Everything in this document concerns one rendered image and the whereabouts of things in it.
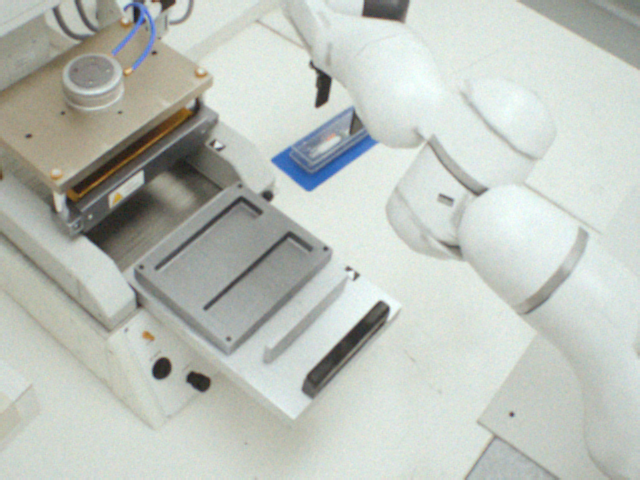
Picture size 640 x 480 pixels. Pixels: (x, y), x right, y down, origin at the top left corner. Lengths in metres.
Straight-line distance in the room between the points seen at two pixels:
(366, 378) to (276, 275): 0.28
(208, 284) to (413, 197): 0.30
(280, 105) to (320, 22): 0.59
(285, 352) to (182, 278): 0.16
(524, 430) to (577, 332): 0.48
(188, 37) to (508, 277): 1.02
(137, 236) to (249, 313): 0.23
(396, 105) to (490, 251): 0.19
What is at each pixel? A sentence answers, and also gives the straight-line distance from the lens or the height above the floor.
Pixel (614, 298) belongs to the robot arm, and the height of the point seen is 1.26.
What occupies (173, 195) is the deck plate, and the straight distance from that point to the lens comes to 1.26.
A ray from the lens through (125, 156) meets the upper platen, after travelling 1.13.
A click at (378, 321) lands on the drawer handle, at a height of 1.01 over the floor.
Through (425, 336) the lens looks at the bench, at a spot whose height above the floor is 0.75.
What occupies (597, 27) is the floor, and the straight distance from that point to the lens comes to 3.44.
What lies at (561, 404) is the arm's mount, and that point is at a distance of 1.31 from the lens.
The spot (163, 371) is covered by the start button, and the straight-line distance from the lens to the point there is 1.20.
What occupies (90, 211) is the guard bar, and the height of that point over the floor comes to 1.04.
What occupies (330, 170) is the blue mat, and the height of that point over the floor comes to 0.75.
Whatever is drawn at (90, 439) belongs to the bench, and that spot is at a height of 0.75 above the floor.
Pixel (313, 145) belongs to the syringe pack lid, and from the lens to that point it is 1.52.
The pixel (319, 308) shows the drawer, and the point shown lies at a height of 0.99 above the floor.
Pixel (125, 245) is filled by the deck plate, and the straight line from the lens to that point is 1.20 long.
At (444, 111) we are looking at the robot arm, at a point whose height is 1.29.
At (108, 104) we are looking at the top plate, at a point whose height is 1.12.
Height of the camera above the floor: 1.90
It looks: 53 degrees down
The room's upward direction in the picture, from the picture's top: 11 degrees clockwise
